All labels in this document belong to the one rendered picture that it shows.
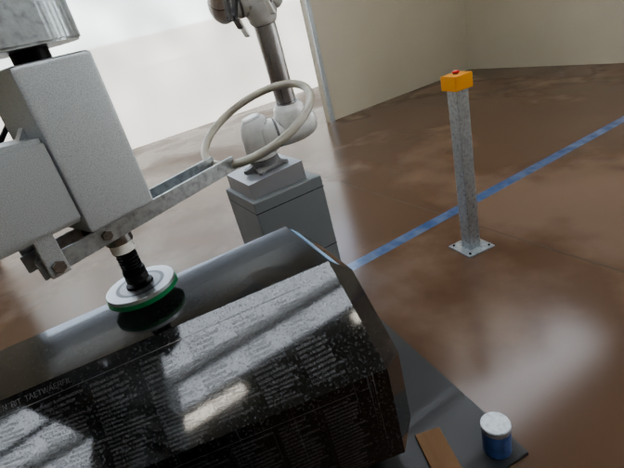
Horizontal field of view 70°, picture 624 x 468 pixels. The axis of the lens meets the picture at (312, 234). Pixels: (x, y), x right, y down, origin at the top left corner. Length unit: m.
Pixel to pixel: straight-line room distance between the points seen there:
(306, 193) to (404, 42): 5.97
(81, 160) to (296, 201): 1.27
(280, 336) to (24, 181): 0.74
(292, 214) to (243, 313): 1.07
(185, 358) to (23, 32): 0.87
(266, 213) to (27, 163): 1.25
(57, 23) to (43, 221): 0.46
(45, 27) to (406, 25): 7.16
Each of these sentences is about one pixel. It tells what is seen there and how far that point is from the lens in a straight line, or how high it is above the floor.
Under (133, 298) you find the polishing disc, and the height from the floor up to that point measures 0.93.
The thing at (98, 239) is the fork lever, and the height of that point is 1.14.
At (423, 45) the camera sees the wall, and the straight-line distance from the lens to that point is 8.35.
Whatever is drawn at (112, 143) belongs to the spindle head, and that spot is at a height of 1.36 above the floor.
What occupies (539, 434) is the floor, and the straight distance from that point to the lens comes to 1.98.
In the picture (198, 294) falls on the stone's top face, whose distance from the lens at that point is 1.42.
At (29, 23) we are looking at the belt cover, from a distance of 1.27.
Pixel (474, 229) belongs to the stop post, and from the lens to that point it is 2.94.
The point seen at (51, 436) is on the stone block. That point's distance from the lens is 1.37.
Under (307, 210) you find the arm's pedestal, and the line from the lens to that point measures 2.33.
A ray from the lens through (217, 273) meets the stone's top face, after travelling 1.49.
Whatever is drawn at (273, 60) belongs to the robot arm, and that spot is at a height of 1.39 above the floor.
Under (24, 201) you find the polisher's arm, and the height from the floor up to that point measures 1.31.
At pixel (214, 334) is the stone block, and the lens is 1.30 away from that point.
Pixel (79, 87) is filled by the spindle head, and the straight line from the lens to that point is 1.28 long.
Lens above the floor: 1.54
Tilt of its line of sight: 25 degrees down
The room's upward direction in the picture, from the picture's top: 15 degrees counter-clockwise
